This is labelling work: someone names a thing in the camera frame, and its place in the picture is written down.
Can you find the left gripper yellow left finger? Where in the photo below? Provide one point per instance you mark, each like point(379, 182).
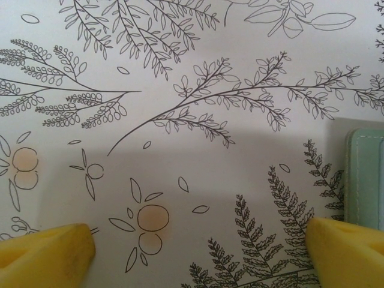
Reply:
point(45, 258)

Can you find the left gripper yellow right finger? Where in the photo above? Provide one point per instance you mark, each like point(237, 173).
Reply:
point(348, 258)

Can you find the floral patterned table cover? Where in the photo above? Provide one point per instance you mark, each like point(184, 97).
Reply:
point(180, 150)

